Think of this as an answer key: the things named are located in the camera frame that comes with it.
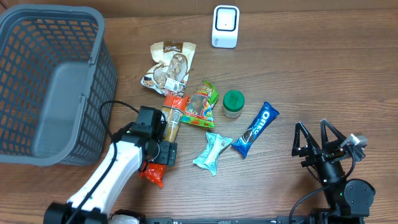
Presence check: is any beige brown snack pouch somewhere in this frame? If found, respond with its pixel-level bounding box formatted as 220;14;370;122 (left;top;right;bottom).
141;41;196;97

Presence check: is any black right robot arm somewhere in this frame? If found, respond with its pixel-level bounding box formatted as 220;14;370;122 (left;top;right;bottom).
288;119;376;223

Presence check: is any green lid small jar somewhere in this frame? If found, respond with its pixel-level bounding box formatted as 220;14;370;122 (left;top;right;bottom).
223;90;245;118

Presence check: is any light blue snack packet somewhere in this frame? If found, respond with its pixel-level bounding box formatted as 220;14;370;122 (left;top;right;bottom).
193;132;233;176

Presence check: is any white barcode scanner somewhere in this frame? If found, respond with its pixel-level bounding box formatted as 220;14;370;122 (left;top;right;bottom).
211;5;240;49

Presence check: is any blue Oreo cookie pack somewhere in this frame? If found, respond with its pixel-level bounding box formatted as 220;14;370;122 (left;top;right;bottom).
232;101;279;159

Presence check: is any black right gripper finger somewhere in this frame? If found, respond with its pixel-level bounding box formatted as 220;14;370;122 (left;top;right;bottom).
292;122;320;157
320;119;346;146

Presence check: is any orange cracker pack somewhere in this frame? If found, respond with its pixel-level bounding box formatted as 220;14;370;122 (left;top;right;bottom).
139;95;188;188

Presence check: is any grey plastic shopping basket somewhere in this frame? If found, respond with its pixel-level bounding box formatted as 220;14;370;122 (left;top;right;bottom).
1;4;118;166

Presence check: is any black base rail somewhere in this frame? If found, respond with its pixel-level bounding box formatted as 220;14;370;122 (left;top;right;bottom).
108;210;366;224

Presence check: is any green colourful candy bag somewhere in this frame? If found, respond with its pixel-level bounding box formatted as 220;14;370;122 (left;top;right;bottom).
181;80;219;128

